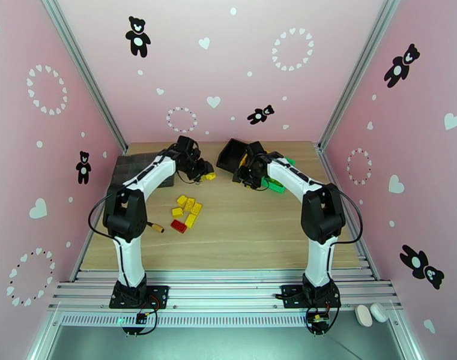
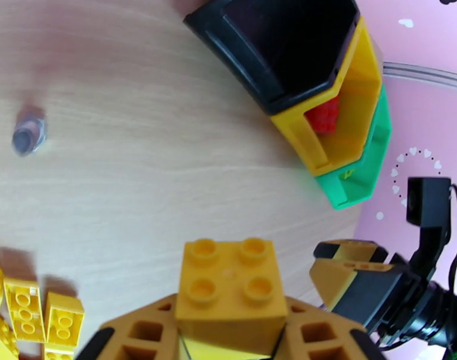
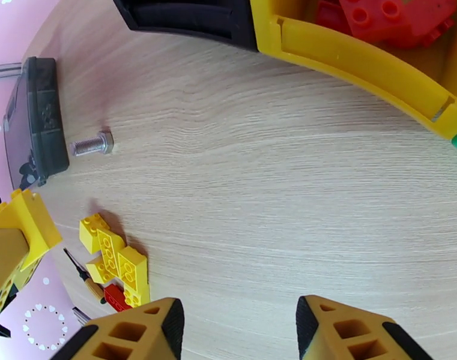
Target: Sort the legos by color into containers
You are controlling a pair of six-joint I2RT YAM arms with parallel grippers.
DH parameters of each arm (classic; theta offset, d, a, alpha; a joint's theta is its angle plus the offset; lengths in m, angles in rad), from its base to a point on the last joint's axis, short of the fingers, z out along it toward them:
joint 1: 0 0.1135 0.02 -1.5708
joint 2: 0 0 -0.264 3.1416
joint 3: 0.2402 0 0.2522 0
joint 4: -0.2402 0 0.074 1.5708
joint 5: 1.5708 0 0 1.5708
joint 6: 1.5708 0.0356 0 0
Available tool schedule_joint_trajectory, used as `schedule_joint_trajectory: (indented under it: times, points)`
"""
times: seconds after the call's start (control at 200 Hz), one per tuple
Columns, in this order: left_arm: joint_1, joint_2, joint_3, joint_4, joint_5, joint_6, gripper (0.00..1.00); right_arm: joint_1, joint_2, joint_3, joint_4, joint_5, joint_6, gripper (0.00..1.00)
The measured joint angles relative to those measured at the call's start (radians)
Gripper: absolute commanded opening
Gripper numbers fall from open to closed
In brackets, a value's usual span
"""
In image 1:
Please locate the black plastic bin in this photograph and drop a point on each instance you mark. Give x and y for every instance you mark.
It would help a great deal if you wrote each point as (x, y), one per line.
(230, 154)

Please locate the grey compartment organizer box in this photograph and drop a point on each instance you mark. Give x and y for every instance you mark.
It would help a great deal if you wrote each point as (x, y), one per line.
(132, 164)

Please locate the aluminium frame post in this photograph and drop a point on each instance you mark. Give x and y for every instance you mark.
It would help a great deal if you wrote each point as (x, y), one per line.
(358, 70)
(83, 72)

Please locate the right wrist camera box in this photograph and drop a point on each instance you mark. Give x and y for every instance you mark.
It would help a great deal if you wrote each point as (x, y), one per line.
(255, 149)

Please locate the yellow plastic bin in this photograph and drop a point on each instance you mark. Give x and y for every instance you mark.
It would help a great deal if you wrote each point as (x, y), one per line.
(244, 159)

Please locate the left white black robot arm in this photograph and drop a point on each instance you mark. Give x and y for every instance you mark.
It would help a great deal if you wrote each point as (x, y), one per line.
(125, 216)

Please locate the green plastic bin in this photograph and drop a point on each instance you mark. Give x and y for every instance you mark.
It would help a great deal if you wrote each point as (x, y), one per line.
(275, 188)

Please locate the white oval object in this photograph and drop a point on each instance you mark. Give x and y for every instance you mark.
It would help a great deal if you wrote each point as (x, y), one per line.
(378, 312)
(363, 315)

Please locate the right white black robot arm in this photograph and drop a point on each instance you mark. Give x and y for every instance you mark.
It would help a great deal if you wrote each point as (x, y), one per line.
(322, 216)

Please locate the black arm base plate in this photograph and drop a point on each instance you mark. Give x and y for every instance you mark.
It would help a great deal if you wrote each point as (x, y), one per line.
(290, 295)
(158, 295)

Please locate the red lego brick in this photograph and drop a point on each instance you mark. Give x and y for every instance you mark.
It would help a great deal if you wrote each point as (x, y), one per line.
(178, 226)

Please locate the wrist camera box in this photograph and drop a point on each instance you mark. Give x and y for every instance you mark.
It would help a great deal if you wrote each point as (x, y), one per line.
(255, 149)
(186, 144)

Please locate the green lego brick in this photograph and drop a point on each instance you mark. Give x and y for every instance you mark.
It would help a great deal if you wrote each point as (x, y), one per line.
(270, 181)

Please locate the slotted metal vent panel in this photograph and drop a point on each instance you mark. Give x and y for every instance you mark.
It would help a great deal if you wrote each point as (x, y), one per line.
(213, 320)

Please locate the yellow lego brick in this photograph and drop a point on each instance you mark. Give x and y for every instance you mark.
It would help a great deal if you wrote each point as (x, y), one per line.
(210, 176)
(182, 200)
(190, 204)
(191, 220)
(197, 208)
(177, 212)

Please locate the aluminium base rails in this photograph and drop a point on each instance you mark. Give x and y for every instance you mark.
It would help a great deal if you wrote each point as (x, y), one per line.
(228, 291)

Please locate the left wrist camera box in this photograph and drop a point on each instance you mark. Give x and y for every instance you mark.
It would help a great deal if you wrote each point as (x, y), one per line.
(186, 144)

